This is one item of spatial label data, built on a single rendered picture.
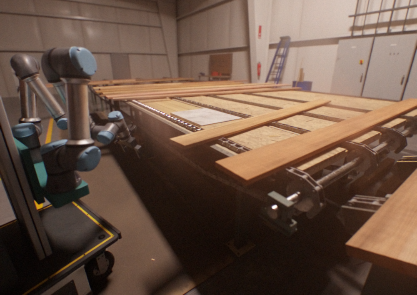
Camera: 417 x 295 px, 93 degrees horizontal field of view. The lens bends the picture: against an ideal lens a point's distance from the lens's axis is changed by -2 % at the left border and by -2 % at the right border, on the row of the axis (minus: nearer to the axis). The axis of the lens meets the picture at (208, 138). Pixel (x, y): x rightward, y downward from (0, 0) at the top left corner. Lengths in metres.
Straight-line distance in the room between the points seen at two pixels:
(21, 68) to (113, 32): 12.53
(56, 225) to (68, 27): 12.55
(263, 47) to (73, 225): 8.17
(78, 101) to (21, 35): 12.72
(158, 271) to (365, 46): 6.33
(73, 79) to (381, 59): 6.25
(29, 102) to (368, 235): 1.77
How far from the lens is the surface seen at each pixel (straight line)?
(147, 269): 1.67
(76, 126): 1.04
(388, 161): 3.68
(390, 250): 0.59
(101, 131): 1.21
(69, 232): 1.62
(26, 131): 1.61
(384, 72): 6.46
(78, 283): 1.49
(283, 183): 1.77
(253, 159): 0.99
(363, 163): 1.55
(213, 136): 1.29
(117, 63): 13.72
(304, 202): 1.02
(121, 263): 1.75
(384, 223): 0.68
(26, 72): 1.57
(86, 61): 1.04
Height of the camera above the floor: 1.29
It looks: 19 degrees down
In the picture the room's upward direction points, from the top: straight up
